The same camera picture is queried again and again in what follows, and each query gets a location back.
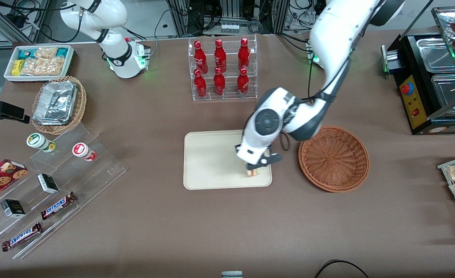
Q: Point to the clear acrylic bottle rack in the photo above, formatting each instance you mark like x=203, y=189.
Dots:
x=229, y=96

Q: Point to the triangle sandwich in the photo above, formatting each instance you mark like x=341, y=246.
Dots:
x=252, y=172

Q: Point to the light wicker basket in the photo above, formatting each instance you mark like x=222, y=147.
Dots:
x=81, y=104

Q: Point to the grey camera mount block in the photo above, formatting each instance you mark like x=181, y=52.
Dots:
x=232, y=274

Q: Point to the black food warmer machine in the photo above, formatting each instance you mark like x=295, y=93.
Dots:
x=416, y=104

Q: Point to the teal snack packet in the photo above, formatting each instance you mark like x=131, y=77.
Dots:
x=62, y=51
x=26, y=53

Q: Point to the cup with green lid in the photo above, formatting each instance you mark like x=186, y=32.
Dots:
x=38, y=141

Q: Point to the yellow snack packet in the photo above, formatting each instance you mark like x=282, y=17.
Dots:
x=16, y=68

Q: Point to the clear acrylic stepped display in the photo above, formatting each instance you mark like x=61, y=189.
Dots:
x=104, y=170

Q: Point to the red cola bottle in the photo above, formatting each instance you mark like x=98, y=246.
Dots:
x=200, y=83
x=199, y=56
x=244, y=54
x=242, y=81
x=220, y=55
x=219, y=82

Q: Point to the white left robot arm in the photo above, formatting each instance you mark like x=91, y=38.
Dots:
x=335, y=31

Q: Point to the clear bag of crackers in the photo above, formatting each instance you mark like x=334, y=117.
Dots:
x=46, y=52
x=42, y=66

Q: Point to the aluminium foil container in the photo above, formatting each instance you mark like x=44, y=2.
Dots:
x=54, y=102

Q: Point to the cup with red lid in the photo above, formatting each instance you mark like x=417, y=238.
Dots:
x=82, y=151

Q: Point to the round brown wicker basket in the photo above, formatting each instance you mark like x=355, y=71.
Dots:
x=333, y=158

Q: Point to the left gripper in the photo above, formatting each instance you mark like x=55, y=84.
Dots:
x=252, y=166

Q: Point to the aluminium frame structure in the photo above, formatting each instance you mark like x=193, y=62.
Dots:
x=181, y=15

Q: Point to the black clamp device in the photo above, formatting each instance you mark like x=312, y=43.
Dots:
x=3, y=110

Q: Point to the white rectangular snack bin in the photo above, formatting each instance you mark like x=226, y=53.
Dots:
x=9, y=77

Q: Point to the red emergency stop button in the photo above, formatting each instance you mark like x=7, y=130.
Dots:
x=406, y=88

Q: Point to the steel warmer pan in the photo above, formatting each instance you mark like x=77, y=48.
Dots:
x=447, y=90
x=433, y=54

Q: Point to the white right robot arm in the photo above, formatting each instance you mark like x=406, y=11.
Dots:
x=111, y=15

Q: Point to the Snickers chocolate bar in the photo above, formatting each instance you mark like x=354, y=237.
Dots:
x=22, y=236
x=58, y=205

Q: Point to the small black box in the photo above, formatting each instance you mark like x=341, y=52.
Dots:
x=48, y=183
x=13, y=209

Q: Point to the white power strip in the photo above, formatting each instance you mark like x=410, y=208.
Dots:
x=230, y=27

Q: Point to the cream plastic tray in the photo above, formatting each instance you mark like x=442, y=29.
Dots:
x=212, y=162

